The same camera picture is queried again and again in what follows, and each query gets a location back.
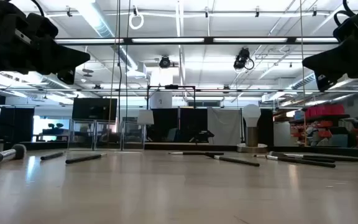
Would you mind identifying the white bulb on metal base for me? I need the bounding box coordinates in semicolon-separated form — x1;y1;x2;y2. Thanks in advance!
237;104;269;153

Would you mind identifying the black hanging cable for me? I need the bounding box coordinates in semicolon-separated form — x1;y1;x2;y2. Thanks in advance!
116;0;122;147

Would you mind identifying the silver ceiling air duct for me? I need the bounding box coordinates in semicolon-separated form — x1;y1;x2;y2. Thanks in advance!
75;0;142;75

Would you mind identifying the dark wall television screen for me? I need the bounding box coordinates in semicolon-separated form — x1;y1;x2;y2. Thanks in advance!
71;97;118;123

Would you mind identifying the black ceiling camera with cable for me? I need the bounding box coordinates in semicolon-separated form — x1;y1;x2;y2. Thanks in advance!
233;47;255;72

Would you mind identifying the black partition panel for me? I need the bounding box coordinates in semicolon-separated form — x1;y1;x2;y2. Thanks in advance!
0;107;35;144
257;108;275;147
180;108;209;143
147;108;180;143

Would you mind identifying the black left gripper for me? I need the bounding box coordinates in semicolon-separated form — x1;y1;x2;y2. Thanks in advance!
0;0;91;85

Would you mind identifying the white table lamp shade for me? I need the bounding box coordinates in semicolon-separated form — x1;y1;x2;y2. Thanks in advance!
137;109;155;126

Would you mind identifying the black tubular stand frame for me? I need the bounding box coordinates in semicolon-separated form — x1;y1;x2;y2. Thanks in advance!
146;84;196;110

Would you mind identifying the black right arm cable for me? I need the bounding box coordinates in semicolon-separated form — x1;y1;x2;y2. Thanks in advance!
333;0;357;27

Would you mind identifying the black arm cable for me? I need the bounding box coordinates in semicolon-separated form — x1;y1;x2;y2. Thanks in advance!
333;0;357;27
29;0;46;18

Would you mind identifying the rig crossbar with light strips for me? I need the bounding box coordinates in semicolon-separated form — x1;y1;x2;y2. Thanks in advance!
53;36;339;45

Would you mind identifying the white coiled cable loop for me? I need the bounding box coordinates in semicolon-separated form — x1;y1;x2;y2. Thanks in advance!
128;6;145;30

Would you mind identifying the black overhead rig camera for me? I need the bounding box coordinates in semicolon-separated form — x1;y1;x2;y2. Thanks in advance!
158;55;172;69

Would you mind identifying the white hanging cloth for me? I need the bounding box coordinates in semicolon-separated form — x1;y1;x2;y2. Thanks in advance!
207;106;242;146

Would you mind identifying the clear acrylic brush organizer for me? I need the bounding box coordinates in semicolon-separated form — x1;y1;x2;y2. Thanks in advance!
68;119;146;152

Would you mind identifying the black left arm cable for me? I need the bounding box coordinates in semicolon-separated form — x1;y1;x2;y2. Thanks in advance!
29;0;46;18

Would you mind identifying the storage shelf with bins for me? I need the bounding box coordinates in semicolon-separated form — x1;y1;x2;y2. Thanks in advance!
289;103;352;147

